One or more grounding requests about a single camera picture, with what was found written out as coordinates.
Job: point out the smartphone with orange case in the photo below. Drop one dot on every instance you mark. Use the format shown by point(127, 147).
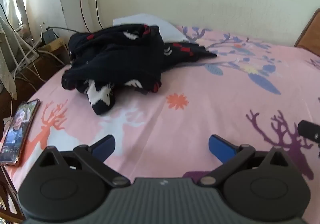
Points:
point(17, 131)

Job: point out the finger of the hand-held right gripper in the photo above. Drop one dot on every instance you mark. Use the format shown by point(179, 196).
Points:
point(307, 129)

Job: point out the pink floral bedsheet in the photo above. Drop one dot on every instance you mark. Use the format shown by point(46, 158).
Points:
point(200, 104)

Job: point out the white cloth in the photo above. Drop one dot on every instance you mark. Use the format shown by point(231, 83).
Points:
point(150, 20)

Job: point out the brown cushion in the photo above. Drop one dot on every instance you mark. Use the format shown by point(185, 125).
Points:
point(310, 34)

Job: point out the light wooden block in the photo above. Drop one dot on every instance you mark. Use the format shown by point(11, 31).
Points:
point(53, 44)

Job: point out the grey power adapter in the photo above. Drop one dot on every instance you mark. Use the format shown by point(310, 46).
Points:
point(48, 36)

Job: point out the wooden bed frame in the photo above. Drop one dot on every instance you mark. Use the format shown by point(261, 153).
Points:
point(6, 196)

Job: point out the black red white patterned sweater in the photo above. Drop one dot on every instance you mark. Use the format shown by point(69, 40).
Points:
point(120, 59)

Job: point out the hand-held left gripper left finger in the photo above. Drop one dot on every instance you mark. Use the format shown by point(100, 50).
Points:
point(105, 147)

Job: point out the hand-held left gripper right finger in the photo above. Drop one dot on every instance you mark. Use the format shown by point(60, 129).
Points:
point(220, 149)

